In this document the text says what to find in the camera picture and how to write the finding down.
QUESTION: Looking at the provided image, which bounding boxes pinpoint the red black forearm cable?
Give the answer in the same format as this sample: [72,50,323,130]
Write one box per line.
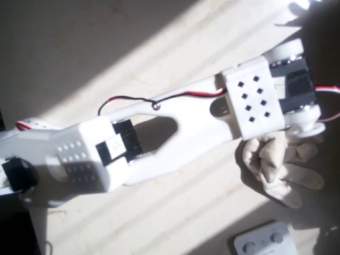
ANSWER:
[97,89,227,115]

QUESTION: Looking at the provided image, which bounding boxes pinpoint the red black gripper servo cable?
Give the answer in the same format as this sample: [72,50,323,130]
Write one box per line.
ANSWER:
[314,84,340,123]

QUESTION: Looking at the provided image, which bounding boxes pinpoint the white device with knobs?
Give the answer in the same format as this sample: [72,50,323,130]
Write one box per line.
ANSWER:
[229,220,300,255]

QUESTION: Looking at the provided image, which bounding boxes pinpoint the beige knit work glove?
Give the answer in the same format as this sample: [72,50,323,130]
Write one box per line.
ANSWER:
[240,131,325,209]

